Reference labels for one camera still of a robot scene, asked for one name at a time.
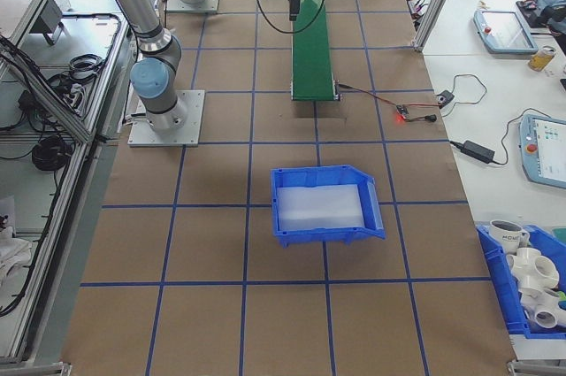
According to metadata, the black cable coil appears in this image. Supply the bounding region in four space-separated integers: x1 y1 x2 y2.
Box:
68 53 107 83
31 135 73 173

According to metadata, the black adapter cable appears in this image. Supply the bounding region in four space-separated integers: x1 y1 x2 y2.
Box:
493 108 532 166

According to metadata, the green belt conveyor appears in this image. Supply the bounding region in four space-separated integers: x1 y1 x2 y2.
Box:
289 0 340 103

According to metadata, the red and black conveyor wire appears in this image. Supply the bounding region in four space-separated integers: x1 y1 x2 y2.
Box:
336 81 398 108

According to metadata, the black power adapter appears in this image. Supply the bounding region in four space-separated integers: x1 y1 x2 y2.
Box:
462 140 496 163

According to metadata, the grey teach pendant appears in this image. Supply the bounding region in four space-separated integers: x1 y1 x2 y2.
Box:
472 8 539 56
516 112 566 186

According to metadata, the V-shaped metal bar frame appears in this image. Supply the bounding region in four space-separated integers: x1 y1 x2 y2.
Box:
0 0 134 368

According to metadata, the blue bin with pipe fittings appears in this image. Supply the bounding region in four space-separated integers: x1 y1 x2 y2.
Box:
476 224 566 338

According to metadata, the thin black switch cable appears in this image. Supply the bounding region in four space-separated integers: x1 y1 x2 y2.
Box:
441 73 487 119

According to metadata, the open-front blue storage bin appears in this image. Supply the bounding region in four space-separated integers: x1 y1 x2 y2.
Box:
270 165 386 248

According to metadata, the yellow drink can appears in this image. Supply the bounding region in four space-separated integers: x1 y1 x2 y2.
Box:
528 44 556 73

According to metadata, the white cloth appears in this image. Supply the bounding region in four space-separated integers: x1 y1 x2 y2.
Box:
0 196 33 288

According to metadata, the grey metal box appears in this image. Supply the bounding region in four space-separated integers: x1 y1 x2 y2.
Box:
29 0 67 46

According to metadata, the black handheld controller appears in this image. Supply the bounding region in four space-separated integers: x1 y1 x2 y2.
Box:
528 4 566 36

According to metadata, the white printed mug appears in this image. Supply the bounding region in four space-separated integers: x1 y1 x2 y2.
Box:
488 219 531 249

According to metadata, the white PVC pipe fitting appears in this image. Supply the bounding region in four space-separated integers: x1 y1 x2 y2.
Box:
506 246 562 295
519 287 566 332

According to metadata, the aluminium profile post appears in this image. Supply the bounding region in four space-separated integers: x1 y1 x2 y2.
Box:
413 0 465 52

